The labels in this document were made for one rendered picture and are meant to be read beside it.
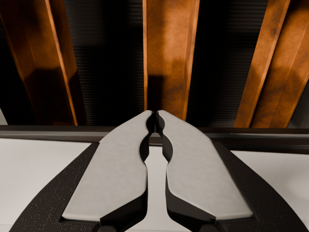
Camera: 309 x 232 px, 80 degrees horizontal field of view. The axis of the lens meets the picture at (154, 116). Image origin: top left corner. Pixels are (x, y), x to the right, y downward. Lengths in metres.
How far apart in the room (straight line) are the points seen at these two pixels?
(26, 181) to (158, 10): 0.32
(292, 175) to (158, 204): 0.19
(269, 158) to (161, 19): 0.26
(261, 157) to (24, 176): 0.31
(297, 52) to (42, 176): 0.46
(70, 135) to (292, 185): 0.31
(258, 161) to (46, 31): 0.38
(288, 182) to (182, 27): 0.28
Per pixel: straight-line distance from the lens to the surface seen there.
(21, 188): 0.33
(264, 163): 0.28
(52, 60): 0.41
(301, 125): 0.67
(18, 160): 0.29
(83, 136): 0.27
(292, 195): 0.35
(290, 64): 0.44
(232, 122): 0.61
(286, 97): 0.44
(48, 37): 0.40
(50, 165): 0.28
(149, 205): 0.31
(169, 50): 0.35
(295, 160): 0.30
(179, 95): 0.38
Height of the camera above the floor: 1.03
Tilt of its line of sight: 60 degrees down
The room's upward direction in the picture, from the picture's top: 180 degrees counter-clockwise
